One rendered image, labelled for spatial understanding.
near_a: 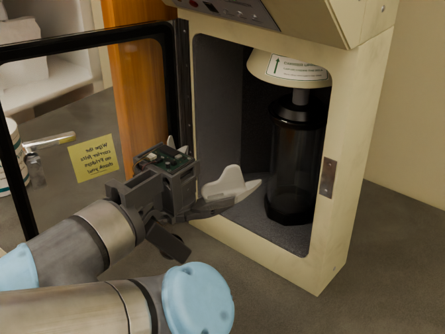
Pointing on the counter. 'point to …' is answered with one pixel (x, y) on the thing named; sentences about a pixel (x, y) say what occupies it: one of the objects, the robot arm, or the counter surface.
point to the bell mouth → (287, 71)
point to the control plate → (253, 8)
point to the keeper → (328, 177)
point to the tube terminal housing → (351, 116)
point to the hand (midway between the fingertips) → (222, 167)
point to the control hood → (314, 20)
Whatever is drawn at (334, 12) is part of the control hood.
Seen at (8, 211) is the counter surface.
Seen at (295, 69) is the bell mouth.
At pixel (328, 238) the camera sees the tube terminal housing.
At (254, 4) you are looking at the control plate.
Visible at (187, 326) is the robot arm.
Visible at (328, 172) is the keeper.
